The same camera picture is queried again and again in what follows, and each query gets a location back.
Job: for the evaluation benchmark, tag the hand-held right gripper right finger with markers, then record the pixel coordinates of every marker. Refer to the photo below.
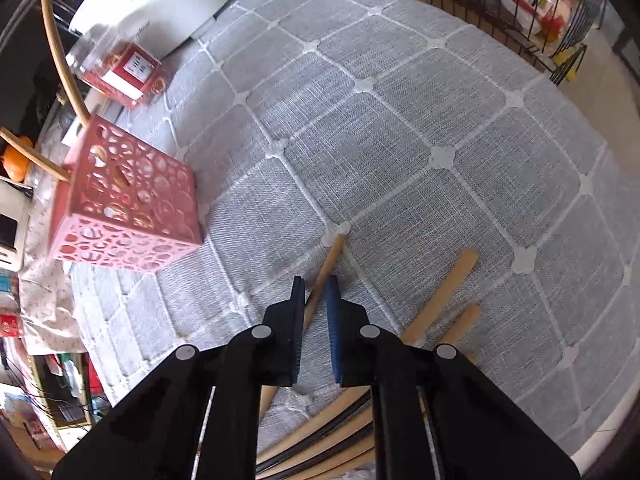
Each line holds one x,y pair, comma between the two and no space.
334,332

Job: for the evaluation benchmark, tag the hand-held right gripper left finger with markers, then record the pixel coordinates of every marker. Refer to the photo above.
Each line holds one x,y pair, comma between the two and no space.
292,342

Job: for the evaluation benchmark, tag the wooden chopstick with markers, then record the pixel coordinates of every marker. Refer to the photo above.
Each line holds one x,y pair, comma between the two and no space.
330,465
327,270
445,292
320,416
462,327

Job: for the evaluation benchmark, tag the black chopstick with gold band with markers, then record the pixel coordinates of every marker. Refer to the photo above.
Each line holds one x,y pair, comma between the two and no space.
335,447
325,426

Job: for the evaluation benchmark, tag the pink perforated utensil holder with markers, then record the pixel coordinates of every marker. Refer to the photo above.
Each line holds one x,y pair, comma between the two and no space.
130,200

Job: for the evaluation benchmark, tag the grey quilted table cloth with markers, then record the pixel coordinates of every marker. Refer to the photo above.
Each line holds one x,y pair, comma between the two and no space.
400,150

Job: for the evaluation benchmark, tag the floral table cloth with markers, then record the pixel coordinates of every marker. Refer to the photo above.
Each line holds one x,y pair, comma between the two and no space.
47,270

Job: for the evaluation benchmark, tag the red box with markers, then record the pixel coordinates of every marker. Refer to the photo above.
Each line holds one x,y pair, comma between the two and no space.
9,325

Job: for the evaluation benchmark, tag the white appliance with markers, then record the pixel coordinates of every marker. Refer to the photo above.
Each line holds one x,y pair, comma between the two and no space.
12,225

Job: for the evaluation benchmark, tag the clear jar with red label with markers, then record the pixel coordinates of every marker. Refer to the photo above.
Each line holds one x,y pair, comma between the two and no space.
122,72

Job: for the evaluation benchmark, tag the orange fruit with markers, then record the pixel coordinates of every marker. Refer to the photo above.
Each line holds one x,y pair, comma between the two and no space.
12,165

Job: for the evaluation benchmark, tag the white rice cooker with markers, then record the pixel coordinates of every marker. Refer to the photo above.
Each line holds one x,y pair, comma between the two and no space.
155,0

